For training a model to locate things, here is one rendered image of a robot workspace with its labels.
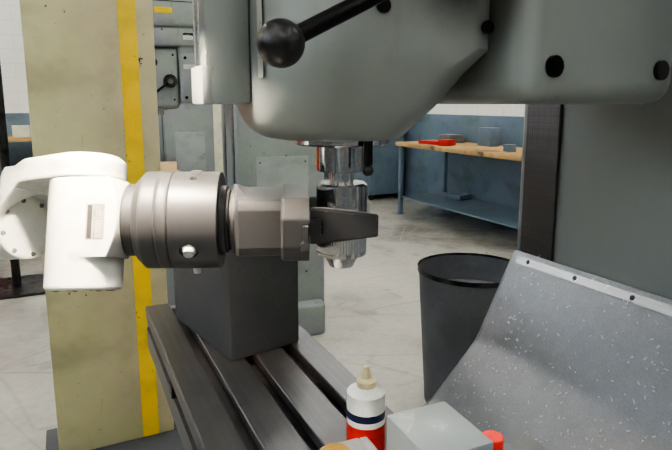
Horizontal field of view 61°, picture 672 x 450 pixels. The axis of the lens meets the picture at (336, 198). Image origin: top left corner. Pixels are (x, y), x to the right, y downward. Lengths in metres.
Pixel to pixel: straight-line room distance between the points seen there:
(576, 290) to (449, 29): 0.45
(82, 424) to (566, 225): 2.04
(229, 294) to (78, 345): 1.56
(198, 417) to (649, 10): 0.64
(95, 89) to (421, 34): 1.82
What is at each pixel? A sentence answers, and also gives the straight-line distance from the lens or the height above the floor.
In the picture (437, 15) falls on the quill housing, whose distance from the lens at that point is 0.46.
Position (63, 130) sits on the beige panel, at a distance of 2.19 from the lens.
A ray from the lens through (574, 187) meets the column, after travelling 0.81.
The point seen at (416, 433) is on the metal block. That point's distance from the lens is 0.44.
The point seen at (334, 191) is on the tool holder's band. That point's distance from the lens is 0.50.
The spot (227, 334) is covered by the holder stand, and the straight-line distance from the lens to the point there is 0.87.
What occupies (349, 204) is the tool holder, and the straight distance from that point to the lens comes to 0.50.
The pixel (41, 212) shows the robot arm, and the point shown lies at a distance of 0.63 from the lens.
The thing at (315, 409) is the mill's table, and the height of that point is 0.97.
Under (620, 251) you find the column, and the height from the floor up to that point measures 1.16.
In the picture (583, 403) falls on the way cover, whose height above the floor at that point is 0.99.
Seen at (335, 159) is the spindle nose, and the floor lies 1.29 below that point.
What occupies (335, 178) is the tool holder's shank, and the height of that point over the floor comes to 1.27.
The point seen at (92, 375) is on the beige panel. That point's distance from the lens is 2.41.
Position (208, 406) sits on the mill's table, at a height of 0.97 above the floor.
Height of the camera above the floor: 1.34
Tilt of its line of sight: 10 degrees down
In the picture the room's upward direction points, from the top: straight up
